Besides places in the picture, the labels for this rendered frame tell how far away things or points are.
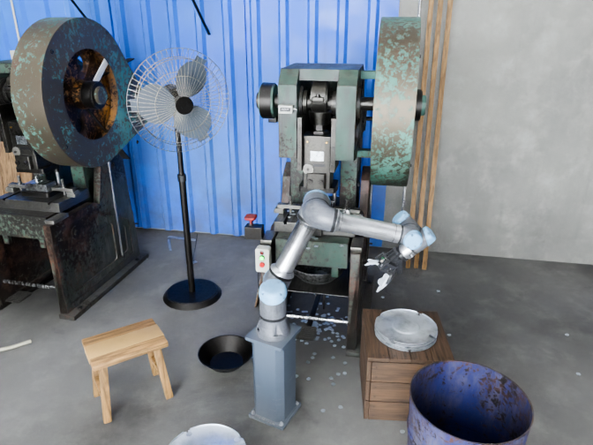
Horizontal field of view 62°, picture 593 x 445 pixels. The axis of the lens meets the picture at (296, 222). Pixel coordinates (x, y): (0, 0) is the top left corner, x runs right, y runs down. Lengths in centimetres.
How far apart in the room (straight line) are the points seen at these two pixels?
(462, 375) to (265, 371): 83
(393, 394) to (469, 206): 200
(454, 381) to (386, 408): 42
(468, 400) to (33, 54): 256
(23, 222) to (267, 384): 184
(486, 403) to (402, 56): 146
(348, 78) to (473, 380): 147
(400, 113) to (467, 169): 178
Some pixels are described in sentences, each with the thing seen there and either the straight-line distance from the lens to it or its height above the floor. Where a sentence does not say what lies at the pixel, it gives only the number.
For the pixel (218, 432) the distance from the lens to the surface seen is 199.
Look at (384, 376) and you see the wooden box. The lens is 234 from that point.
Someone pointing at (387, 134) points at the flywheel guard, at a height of 126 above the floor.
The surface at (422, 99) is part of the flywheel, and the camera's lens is 258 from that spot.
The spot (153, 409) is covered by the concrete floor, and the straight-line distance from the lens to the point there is 262.
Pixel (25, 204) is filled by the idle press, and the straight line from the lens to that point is 345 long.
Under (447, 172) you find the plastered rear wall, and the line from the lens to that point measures 391.
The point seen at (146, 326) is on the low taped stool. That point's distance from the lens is 259.
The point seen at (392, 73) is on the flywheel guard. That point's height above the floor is 151.
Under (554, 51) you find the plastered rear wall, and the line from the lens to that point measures 388.
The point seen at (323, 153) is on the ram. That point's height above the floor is 108.
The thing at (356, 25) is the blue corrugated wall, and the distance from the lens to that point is 372.
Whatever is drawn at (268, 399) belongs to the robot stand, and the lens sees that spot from 237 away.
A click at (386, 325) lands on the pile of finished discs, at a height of 39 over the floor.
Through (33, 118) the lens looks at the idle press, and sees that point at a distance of 287.
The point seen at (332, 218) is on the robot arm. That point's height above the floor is 101.
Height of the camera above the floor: 173
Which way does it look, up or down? 22 degrees down
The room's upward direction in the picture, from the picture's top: straight up
